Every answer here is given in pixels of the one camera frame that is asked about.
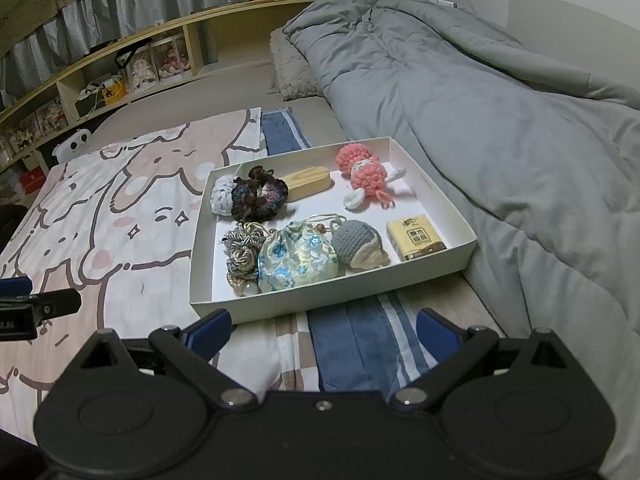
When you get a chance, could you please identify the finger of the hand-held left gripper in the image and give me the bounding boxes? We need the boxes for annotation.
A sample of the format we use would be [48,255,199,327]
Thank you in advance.
[0,287,82,319]
[0,276,34,298]

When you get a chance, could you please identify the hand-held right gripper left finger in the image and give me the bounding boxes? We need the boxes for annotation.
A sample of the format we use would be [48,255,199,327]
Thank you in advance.
[77,308,261,409]

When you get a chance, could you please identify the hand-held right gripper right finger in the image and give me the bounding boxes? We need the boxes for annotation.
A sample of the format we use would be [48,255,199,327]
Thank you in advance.
[391,308,576,409]

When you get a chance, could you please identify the striped fabric scrunchie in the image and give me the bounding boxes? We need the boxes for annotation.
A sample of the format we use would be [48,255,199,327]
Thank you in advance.
[221,222,274,297]

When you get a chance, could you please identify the yellow tissue packet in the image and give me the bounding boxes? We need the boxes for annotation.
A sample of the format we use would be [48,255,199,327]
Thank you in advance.
[386,214,447,263]

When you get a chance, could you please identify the floral brocade drawstring pouch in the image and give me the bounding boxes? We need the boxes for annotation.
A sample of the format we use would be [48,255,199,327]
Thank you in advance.
[256,220,340,294]

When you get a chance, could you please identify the grey crochet toy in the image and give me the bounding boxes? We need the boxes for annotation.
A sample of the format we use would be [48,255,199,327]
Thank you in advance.
[331,218,390,272]

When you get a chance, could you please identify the white crochet piece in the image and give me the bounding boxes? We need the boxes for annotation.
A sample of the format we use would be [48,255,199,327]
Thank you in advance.
[210,174,244,218]

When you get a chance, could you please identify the dark crochet flower pouch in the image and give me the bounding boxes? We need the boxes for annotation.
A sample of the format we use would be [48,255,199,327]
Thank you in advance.
[230,165,290,222]

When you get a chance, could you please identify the white cardboard box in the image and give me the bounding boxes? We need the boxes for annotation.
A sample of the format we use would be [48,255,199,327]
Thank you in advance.
[188,135,476,325]

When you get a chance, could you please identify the pink crochet doll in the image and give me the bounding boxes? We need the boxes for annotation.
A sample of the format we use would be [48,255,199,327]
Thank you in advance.
[334,143,407,211]

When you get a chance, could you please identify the oval wooden block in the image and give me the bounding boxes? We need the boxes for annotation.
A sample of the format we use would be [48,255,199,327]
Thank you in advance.
[277,165,332,204]

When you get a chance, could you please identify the dark cloth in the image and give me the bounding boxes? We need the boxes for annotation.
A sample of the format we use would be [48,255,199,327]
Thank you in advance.
[0,205,27,247]

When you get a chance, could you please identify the blue towel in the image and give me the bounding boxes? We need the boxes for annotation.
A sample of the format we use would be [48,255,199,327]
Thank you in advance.
[261,106,439,394]

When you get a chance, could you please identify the red box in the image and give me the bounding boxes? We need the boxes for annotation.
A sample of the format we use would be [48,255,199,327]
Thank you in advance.
[19,169,49,194]

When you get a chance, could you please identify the printed cartoon blanket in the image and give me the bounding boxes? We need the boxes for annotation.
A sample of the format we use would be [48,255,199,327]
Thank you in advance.
[0,106,321,442]

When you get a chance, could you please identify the row of small figurines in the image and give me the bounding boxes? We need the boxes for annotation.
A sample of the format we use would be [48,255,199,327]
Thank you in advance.
[0,100,69,162]

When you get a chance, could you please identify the grey duvet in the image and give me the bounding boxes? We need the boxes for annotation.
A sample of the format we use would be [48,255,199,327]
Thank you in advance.
[282,0,640,480]

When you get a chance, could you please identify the beige fluffy pillow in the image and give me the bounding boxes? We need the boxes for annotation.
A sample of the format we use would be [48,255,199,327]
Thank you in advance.
[268,29,326,101]

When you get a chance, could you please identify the wooden headboard shelf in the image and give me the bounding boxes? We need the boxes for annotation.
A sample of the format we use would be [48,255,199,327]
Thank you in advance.
[0,0,362,172]

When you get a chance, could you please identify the black box with cables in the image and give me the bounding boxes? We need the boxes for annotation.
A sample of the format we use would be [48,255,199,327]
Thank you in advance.
[72,95,106,120]

